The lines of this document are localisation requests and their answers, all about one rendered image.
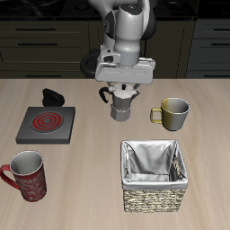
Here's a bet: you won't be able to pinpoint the wicker basket with white lining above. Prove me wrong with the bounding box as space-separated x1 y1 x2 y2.
119 139 189 214

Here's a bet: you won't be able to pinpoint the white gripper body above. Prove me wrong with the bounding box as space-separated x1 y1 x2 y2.
94 57 156 85

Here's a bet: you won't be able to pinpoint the silver moka pot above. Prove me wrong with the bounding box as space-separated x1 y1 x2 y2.
98 84 141 122

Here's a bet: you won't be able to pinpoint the yellow and grey mug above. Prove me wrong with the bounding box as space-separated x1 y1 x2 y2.
150 97 190 132

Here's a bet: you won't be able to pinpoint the dark kitchen cupboards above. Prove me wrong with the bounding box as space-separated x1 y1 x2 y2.
0 0 230 80

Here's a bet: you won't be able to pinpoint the dark grey stove plate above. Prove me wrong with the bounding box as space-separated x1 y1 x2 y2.
15 106 76 146

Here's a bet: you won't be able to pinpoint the red patterned mug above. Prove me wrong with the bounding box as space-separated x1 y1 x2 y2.
0 150 48 203

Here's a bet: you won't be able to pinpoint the round black stove knob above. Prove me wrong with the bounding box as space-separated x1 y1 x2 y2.
41 87 66 108

